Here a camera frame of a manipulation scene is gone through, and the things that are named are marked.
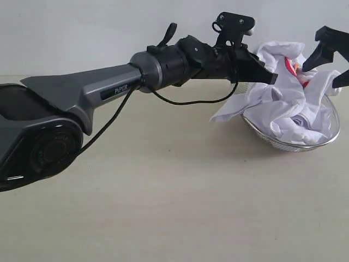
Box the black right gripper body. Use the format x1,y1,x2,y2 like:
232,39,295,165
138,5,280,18
315,26,348,61

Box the white t-shirt red print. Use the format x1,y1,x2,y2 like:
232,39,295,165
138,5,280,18
210,41,341,145

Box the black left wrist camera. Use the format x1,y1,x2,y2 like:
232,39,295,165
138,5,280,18
212,12,256,48

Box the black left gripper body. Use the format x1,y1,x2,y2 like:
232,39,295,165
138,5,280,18
188,40,262,82

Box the metal wire mesh basket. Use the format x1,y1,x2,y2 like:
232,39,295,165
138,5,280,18
238,81,340,152

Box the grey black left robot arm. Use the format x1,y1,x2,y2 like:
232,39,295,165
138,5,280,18
1,36,277,192

